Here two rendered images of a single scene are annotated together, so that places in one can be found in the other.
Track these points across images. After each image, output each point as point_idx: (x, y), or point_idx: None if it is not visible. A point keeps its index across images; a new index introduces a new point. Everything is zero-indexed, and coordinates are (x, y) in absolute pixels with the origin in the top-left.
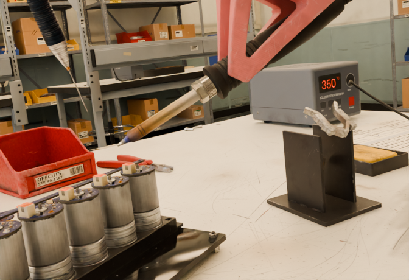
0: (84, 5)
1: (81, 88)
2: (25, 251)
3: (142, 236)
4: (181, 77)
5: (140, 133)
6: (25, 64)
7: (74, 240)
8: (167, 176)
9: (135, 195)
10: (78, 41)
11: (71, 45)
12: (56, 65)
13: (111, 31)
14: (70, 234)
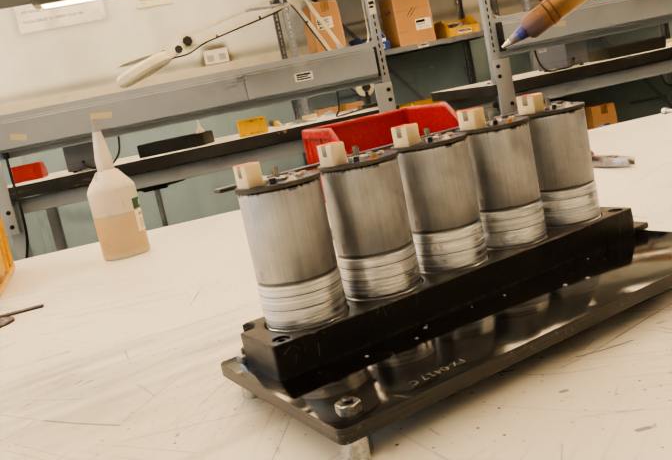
0: None
1: (483, 88)
2: (333, 231)
3: (557, 233)
4: (659, 55)
5: (547, 16)
6: (400, 64)
7: (421, 222)
8: (621, 173)
9: (543, 154)
10: (478, 18)
11: (467, 26)
12: (446, 61)
13: None
14: (414, 211)
